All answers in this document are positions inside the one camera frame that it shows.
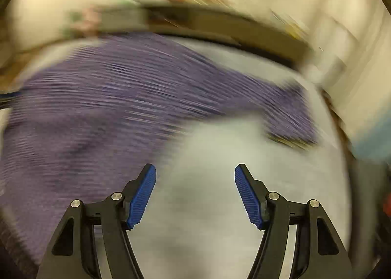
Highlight plaid checked shorts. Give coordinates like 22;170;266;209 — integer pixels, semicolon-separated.
0;33;319;264

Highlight low beige cabinet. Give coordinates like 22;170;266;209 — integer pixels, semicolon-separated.
65;4;314;67

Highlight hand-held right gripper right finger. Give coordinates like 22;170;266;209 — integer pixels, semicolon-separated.
235;163;352;279

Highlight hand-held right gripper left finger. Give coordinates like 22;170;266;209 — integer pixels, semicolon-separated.
36;163;157;279

